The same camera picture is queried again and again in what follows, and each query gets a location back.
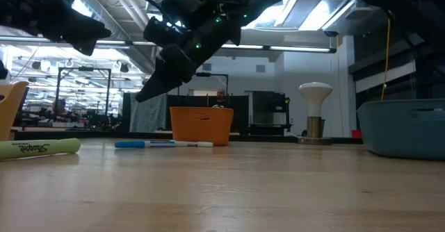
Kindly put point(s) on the orange plastic bin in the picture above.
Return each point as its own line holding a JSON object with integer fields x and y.
{"x": 201, "y": 126}

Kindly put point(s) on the gray hanging cloth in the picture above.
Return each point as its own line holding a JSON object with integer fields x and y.
{"x": 147, "y": 112}

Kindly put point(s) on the teal plastic bin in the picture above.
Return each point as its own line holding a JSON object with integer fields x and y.
{"x": 403, "y": 131}

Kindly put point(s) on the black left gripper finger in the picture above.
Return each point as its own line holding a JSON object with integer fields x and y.
{"x": 86, "y": 47}
{"x": 73, "y": 27}

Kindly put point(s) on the black aluminium table frame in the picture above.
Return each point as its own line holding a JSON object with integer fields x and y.
{"x": 104, "y": 134}

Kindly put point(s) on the blue Expo marker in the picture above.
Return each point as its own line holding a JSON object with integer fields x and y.
{"x": 128, "y": 144}

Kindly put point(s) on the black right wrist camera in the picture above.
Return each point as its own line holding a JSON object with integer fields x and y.
{"x": 184, "y": 2}

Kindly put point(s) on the yellow plastic bin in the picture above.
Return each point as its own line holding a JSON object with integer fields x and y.
{"x": 10, "y": 114}

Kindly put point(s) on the black partition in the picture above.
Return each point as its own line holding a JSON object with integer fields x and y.
{"x": 240, "y": 114}

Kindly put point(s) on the black equipment cart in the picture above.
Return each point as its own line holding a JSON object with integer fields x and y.
{"x": 271, "y": 107}

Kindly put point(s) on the white mushroom lamp brass base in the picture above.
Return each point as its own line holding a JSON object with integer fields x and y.
{"x": 315, "y": 93}

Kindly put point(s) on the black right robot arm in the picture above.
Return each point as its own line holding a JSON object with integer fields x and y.
{"x": 417, "y": 9}

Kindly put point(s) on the black metal frame stand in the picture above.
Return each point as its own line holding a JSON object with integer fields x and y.
{"x": 83, "y": 68}

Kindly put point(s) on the light green Sharpie highlighter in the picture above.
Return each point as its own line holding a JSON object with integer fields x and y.
{"x": 34, "y": 148}

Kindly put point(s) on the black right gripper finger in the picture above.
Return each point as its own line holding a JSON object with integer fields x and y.
{"x": 180, "y": 67}
{"x": 163, "y": 30}

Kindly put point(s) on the small red box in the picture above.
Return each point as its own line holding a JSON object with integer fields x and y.
{"x": 356, "y": 134}

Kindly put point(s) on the person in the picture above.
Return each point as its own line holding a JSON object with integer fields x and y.
{"x": 220, "y": 94}
{"x": 60, "y": 107}

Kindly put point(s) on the long ceiling light bar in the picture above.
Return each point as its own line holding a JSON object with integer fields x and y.
{"x": 299, "y": 48}

